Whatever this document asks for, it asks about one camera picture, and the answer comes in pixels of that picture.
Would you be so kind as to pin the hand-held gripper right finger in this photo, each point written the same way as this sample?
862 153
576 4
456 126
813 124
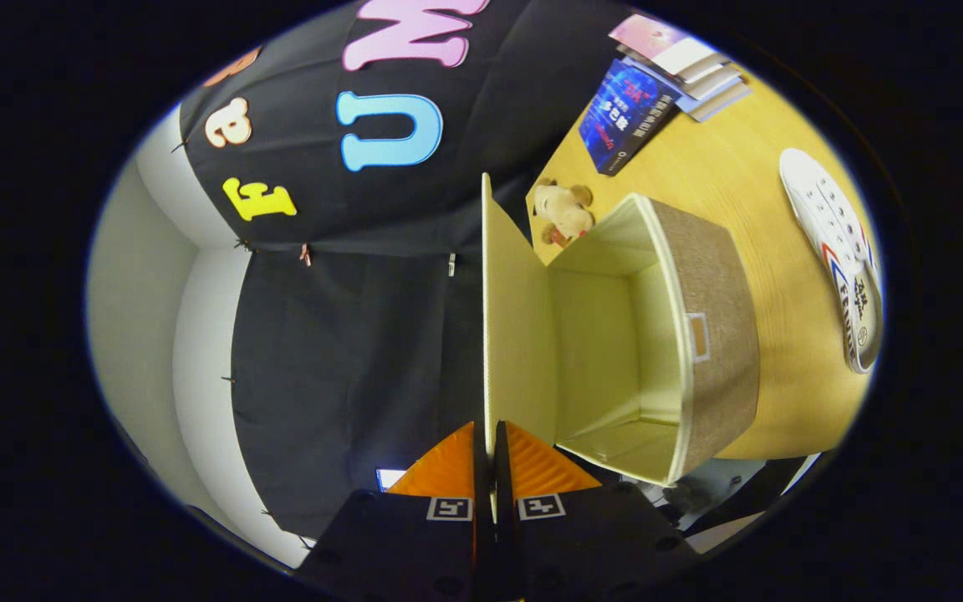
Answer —
590 543

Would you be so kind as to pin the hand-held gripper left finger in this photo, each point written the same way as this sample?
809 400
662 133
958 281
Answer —
415 543

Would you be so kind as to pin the beige fabric storage box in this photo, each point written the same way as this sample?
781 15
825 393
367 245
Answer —
715 359

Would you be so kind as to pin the white striped canvas shoe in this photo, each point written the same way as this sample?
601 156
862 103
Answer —
833 242

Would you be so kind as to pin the pink clip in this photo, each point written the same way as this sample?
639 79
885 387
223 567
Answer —
306 253

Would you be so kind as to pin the brown plush toy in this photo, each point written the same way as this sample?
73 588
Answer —
563 213

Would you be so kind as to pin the dark blue book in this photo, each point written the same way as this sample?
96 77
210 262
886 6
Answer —
628 117

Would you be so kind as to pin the light blue cover book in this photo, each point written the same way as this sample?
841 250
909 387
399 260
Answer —
724 100

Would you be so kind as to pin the white cover book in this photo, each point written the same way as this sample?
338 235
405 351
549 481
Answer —
711 81

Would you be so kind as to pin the pink cover book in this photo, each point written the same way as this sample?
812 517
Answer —
653 38

